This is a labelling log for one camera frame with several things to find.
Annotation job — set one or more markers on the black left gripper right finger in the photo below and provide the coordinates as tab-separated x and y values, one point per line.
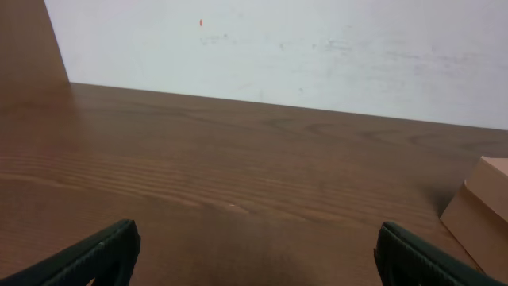
404	259

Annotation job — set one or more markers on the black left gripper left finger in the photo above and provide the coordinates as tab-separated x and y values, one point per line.
105	258

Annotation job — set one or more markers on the cardboard box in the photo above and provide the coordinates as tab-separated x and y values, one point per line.
477	216

